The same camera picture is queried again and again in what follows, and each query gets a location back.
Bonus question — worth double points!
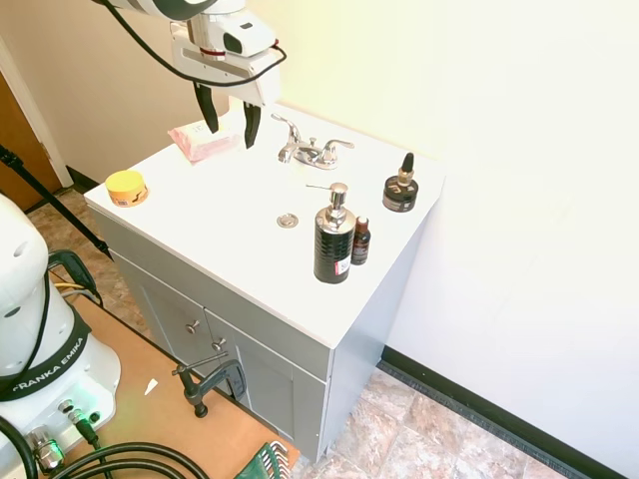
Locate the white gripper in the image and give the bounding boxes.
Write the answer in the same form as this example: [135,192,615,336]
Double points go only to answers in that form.
[169,20,283,151]

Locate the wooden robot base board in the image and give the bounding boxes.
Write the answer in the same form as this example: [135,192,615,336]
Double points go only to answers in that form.
[47,297,302,479]

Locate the pink wipes packet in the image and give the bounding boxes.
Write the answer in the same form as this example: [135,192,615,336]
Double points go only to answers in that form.
[167,119,241,168]

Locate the white sink countertop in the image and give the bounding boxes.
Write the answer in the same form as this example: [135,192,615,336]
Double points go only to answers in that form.
[83,102,446,350]

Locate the yellow round jar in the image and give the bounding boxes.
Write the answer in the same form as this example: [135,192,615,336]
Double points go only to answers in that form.
[104,170,152,209]

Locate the black soap pump dispenser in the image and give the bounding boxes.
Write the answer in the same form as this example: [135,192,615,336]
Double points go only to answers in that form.
[306,182,357,285]

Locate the small dark dropper bottle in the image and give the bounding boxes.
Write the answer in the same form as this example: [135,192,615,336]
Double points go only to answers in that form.
[349,216,372,267]

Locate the amber dropper bottle black cap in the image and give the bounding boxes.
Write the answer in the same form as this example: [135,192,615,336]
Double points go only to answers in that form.
[396,152,416,189]

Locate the black round jar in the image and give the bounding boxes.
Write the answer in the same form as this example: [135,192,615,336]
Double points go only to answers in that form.
[381,175,419,213]

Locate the black tripod leg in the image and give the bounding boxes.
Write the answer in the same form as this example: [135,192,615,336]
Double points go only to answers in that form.
[0,143,113,260]

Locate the grey vanity cabinet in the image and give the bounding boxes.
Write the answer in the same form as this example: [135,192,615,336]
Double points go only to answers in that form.
[88,204,435,463]

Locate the brown wooden door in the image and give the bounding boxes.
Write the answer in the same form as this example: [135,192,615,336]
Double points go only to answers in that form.
[0,69,63,199]

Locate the black C-clamp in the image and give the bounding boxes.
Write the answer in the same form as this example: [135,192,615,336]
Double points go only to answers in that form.
[171,350,250,420]

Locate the green hex key set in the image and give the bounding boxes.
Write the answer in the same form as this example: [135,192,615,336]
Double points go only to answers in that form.
[232,441,290,479]

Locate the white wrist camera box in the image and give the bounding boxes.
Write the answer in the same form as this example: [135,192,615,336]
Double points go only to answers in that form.
[199,10,278,57]

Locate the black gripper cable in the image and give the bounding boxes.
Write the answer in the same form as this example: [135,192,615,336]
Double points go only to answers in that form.
[90,0,290,91]

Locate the thick black cable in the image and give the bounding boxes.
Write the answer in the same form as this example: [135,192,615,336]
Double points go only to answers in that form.
[0,414,211,479]

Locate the black wall baseboard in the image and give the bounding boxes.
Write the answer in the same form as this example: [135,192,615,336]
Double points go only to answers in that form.
[379,343,628,479]

